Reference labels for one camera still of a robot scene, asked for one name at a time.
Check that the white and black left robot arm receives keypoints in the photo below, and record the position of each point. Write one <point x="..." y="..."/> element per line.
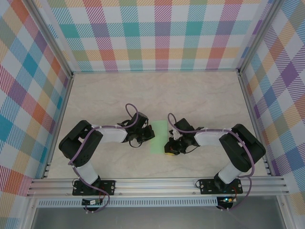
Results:
<point x="88" y="170"/>

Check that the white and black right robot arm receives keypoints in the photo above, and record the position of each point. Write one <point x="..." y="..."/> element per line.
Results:
<point x="228" y="174"/>

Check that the grey metal sheet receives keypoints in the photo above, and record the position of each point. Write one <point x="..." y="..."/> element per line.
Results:
<point x="155" y="218"/>

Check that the small circuit board green light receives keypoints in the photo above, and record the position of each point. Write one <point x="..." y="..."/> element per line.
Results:
<point x="227" y="200"/>

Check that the wide aluminium mounting rail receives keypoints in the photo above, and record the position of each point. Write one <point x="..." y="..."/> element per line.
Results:
<point x="155" y="186"/>

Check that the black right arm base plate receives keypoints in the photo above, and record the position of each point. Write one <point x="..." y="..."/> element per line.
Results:
<point x="206" y="186"/>

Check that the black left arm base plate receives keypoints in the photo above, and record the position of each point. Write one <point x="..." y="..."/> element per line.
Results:
<point x="109" y="187"/>

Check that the aluminium table edge rail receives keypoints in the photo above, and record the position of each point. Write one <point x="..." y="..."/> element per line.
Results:
<point x="250" y="107"/>
<point x="62" y="107"/>

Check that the aluminium frame post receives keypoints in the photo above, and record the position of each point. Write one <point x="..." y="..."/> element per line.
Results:
<point x="54" y="40"/>
<point x="258" y="35"/>

